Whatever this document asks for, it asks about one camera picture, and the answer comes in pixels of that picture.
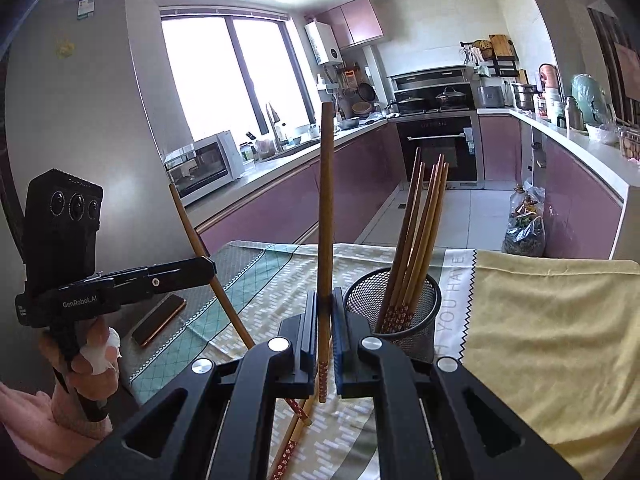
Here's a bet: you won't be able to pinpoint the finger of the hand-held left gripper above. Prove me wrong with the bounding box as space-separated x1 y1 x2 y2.
100 256 213 282
107 260 218 307

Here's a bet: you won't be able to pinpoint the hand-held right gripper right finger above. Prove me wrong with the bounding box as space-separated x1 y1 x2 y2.
331 287 583 480

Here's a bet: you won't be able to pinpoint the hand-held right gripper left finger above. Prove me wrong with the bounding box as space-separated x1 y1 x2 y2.
65 290 321 480

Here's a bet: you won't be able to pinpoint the red-tipped wooden chopstick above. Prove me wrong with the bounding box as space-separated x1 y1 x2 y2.
316 102 335 403
168 182 314 427
267 400 316 480

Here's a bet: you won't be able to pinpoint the black mesh utensil holder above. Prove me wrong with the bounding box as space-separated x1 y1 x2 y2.
344 266 443 363

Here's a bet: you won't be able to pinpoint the bunch of wooden chopsticks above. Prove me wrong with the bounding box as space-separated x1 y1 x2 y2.
374 147 450 335

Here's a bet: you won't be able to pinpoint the person's left forearm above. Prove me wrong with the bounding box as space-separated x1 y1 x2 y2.
0 377 115 476

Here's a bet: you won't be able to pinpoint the person's left hand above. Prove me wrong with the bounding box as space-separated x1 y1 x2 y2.
39 325 122 413

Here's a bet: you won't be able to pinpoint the smartphone with orange case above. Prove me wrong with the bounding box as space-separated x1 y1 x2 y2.
131 294 187 347

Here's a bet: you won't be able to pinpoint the patchwork printed tablecloth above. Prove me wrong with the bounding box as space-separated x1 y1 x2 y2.
120 240 640 480

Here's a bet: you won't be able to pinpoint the white tissue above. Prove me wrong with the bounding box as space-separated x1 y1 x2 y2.
82 330 121 373

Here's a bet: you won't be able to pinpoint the white microwave oven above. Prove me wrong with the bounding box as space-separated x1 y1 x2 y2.
164 131 246 207

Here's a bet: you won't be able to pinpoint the grey refrigerator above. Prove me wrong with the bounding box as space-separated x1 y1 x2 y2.
0 0 201 386

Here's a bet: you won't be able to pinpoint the pink kitchen counter cabinets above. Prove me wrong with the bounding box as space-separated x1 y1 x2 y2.
180 117 403 256
477 107 640 261

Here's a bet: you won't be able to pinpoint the steel kitchen faucet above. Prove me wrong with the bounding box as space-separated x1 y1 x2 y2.
266 102 283 151

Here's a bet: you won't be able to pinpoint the kitchen window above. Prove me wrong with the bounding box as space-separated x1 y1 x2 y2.
159 6 321 146

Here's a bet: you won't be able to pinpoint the clear plastic grocery bag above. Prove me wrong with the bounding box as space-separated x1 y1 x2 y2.
501 185 547 257

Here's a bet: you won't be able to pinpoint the steel stove with oven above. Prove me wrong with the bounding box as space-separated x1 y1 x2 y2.
387 65 486 191

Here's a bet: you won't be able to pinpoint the silver countertop appliance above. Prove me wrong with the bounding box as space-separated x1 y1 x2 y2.
477 86 506 109

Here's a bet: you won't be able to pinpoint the steel steamer pot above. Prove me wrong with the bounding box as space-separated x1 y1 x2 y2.
512 82 538 111

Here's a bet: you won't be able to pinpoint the steel thermos bottle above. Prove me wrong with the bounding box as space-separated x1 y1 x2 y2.
564 96 583 131

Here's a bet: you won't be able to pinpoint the pink thermos kettle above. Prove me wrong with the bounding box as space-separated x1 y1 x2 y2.
538 63 560 92

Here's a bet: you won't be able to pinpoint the clear plastic container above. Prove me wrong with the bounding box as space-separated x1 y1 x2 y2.
619 127 640 161

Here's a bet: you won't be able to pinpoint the pale green plastic bag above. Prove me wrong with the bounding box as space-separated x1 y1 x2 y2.
571 73 613 128

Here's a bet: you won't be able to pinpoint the white wall water heater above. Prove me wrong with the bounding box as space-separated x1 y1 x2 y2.
305 20 343 66

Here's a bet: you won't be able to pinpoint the pink wall cabinet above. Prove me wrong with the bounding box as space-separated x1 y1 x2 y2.
315 0 385 50

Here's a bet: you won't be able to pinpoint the black wall rack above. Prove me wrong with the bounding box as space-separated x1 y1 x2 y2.
460 35 521 78

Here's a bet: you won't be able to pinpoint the framed wall picture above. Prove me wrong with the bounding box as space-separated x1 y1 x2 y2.
614 42 640 101

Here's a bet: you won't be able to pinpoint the striped wall panel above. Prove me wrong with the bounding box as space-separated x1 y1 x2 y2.
587 0 640 121

